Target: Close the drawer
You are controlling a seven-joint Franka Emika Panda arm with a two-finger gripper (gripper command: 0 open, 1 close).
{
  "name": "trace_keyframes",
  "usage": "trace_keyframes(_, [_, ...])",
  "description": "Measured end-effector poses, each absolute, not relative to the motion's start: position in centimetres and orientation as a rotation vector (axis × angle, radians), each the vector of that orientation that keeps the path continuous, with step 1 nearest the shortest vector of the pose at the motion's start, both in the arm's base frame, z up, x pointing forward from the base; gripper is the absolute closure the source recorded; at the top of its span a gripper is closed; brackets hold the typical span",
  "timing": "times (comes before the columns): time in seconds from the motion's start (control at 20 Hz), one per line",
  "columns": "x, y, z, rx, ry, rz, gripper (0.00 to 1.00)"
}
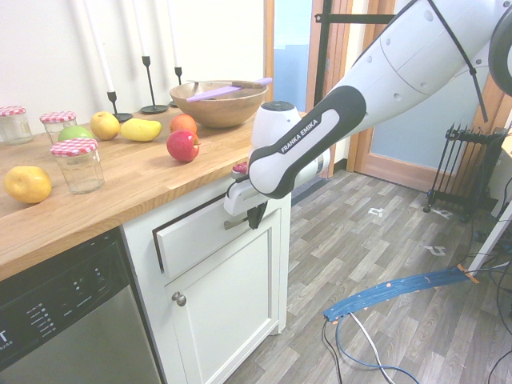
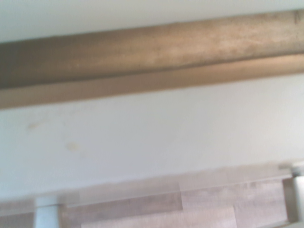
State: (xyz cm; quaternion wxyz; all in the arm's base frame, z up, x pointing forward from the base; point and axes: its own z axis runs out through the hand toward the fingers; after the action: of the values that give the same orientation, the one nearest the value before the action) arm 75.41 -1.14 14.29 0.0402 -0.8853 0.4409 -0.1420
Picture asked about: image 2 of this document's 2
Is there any large wooden drawer white front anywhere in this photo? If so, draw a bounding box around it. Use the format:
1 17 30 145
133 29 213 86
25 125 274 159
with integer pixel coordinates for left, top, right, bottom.
0 10 304 205

